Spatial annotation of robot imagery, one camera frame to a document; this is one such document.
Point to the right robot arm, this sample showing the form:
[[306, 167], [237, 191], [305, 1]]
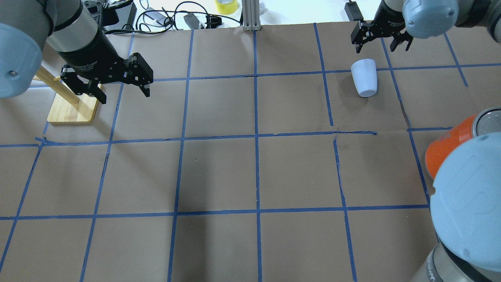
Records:
[[464, 163]]

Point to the wooden cup rack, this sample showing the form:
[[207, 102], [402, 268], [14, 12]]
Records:
[[67, 107]]

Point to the white plastic cup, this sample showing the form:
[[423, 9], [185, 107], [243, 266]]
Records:
[[364, 75]]

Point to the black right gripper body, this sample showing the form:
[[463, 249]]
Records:
[[388, 17]]

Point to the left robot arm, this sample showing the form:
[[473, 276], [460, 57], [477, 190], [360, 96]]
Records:
[[75, 30]]

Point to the aluminium frame post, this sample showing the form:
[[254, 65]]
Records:
[[251, 15]]

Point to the orange can with silver lid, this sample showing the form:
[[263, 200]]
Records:
[[486, 122]]

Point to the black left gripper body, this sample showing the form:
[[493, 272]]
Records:
[[91, 56]]

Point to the yellow tape roll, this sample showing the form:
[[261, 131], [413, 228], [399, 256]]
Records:
[[226, 7]]

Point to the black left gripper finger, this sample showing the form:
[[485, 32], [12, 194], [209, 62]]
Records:
[[145, 89], [95, 91]]

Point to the black power adapter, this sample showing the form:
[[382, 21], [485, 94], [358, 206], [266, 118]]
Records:
[[352, 11]]

